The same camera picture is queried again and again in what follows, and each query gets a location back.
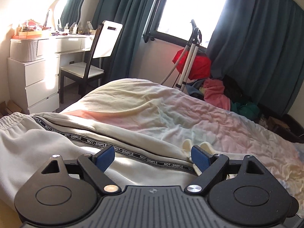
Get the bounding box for cream white sweatpants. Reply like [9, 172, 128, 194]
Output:
[1, 112, 199, 207]

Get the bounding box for green garment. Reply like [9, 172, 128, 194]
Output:
[230, 102, 260, 120]

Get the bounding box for pastel tie-dye bed sheet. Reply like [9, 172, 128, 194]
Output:
[63, 79, 303, 205]

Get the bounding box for brown cardboard box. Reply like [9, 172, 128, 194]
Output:
[267, 116, 291, 133]

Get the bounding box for black garment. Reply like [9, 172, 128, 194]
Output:
[222, 75, 252, 105]

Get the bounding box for pink towel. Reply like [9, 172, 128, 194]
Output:
[203, 78, 231, 111]

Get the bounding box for white and black chair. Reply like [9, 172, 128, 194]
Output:
[59, 20, 123, 103]

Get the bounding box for red cloth pile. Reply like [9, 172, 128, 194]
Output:
[172, 49, 211, 80]

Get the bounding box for white drawer cabinet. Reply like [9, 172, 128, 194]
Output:
[7, 54, 60, 114]

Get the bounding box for open cardboard box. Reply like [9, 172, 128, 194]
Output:
[0, 100, 22, 118]

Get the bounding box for white dressing table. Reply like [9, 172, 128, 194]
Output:
[10, 35, 94, 62]

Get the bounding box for right teal curtain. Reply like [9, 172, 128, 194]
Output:
[207, 0, 303, 115]

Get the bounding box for teal curtain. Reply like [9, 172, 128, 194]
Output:
[207, 0, 303, 115]
[92, 0, 154, 84]

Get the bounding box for left teal curtain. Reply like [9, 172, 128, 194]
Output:
[92, 0, 154, 84]

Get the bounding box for wavy frame mirror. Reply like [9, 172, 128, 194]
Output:
[43, 0, 84, 31]

